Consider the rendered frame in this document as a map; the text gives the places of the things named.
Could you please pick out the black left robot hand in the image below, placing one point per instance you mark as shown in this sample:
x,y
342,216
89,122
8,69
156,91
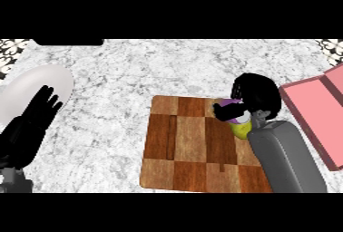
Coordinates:
x,y
27,130

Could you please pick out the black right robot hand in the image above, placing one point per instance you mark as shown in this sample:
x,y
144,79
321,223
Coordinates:
x,y
259,93

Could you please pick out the purple and yellow can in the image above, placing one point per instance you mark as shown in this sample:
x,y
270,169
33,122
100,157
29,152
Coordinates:
x,y
240,123

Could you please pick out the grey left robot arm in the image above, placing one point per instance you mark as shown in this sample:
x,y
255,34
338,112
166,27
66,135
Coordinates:
x,y
15,181

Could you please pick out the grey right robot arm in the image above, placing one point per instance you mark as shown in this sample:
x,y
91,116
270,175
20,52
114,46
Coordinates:
x,y
286,157

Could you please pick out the pink cardboard box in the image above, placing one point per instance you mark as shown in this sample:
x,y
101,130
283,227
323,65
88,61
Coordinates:
x,y
320,117

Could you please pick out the checkered wooden cutting board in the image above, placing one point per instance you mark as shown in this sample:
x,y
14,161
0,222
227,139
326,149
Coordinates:
x,y
197,145

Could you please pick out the white oval plate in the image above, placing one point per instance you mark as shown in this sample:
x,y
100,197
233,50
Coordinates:
x,y
27,93

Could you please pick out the black appliance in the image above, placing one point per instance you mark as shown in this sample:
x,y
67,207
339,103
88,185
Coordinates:
x,y
68,42

